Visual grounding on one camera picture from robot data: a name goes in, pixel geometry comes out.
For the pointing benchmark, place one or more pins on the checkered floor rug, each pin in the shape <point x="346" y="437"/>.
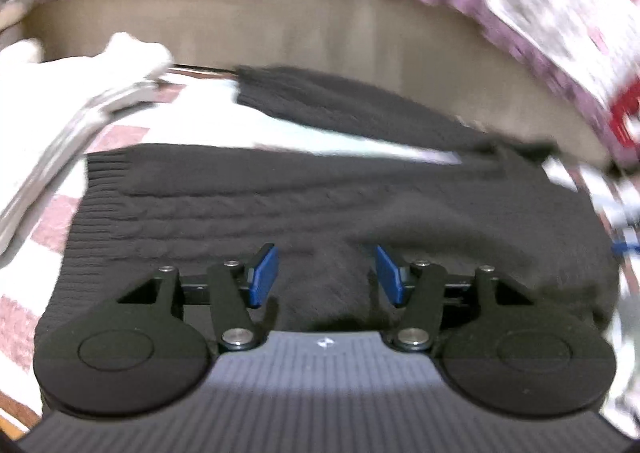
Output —
<point x="206" y="112"/>

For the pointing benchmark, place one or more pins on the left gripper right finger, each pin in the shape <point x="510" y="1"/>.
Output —
<point x="418" y="288"/>

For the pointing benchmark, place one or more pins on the beige bed frame side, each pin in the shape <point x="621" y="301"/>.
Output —
<point x="433" y="55"/>

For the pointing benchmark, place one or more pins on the dark grey knit sweater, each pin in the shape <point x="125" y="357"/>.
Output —
<point x="188" y="206"/>

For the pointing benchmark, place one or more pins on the white folded garment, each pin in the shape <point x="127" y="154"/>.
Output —
<point x="50" y="110"/>

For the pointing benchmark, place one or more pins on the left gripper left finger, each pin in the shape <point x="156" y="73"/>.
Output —
<point x="236" y="287"/>

